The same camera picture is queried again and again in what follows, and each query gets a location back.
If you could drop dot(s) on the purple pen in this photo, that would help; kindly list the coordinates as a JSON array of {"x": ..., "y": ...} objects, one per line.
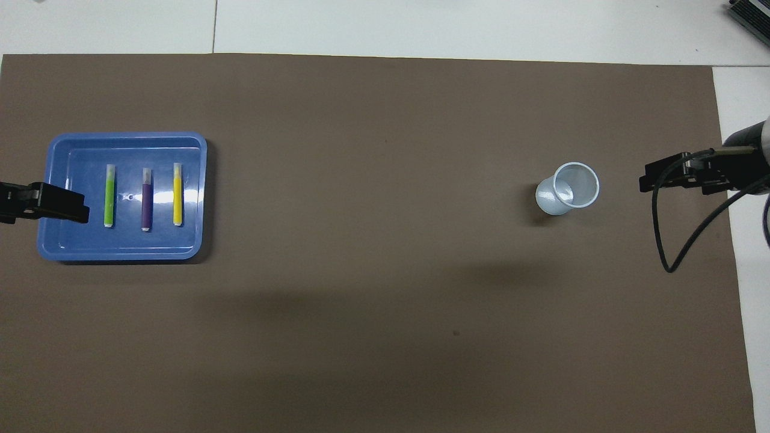
[{"x": 146, "y": 201}]

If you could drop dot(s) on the green pen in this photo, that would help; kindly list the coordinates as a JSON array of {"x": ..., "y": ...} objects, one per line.
[{"x": 109, "y": 198}]

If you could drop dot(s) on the brown table mat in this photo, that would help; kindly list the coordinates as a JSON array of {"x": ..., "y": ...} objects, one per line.
[{"x": 361, "y": 240}]

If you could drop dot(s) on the blue plastic tray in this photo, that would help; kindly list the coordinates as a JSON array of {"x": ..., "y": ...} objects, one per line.
[{"x": 78, "y": 240}]

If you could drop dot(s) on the clear plastic cup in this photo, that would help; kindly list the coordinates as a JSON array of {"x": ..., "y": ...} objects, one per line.
[{"x": 556, "y": 198}]

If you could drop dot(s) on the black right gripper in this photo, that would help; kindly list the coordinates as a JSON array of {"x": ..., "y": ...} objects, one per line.
[{"x": 740, "y": 165}]

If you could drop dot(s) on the grey ribbed device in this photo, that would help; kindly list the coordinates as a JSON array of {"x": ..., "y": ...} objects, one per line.
[{"x": 752, "y": 15}]

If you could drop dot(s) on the yellow pen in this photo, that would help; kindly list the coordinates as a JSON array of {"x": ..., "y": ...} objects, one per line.
[{"x": 177, "y": 195}]

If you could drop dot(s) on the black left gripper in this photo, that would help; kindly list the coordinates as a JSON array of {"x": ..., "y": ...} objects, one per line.
[{"x": 18, "y": 201}]

